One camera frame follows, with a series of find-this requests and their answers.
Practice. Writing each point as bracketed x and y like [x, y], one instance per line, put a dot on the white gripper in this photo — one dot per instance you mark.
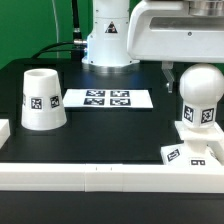
[177, 31]

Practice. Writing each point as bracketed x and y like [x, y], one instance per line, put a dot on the white lamp bulb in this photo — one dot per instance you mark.
[201, 87]

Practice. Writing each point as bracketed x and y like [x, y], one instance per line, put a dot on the white lamp base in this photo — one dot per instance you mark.
[200, 147]

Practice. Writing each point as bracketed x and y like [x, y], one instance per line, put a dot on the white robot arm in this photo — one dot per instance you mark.
[107, 42]

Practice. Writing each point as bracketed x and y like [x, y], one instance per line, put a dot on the white lamp shade cone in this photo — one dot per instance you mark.
[42, 107]

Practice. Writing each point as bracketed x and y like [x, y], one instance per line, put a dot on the white marker tag plate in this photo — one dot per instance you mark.
[107, 98]

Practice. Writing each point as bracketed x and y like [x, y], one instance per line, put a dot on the white left rail block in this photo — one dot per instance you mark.
[4, 131]

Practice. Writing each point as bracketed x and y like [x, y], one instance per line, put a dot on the white front rail fence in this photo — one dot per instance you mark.
[110, 178]

